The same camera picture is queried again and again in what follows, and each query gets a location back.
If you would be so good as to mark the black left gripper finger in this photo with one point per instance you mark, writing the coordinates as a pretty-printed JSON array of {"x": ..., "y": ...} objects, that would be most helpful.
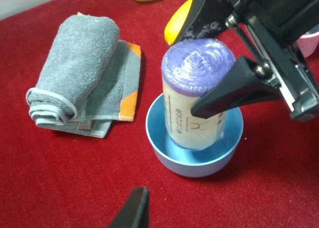
[{"x": 135, "y": 211}]

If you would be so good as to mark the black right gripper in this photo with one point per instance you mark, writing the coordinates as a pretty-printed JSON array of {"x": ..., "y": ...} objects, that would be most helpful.
[{"x": 270, "y": 29}]

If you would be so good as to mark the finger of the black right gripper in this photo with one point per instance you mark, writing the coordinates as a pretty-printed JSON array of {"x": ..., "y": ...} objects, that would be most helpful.
[{"x": 245, "y": 83}]

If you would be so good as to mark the purple garbage bag roll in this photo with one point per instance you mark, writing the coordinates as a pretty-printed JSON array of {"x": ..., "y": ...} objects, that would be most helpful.
[{"x": 190, "y": 69}]

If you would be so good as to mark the yellow mango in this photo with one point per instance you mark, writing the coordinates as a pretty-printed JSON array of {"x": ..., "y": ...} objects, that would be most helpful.
[{"x": 176, "y": 22}]

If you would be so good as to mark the blue plastic bowl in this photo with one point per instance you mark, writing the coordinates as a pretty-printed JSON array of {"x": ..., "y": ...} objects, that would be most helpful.
[{"x": 192, "y": 163}]

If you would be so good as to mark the pink small saucepan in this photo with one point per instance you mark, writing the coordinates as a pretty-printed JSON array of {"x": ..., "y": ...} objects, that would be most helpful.
[{"x": 308, "y": 43}]

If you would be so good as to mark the grey rolled towel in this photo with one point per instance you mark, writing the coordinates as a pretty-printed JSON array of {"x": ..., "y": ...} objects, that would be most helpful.
[{"x": 89, "y": 79}]

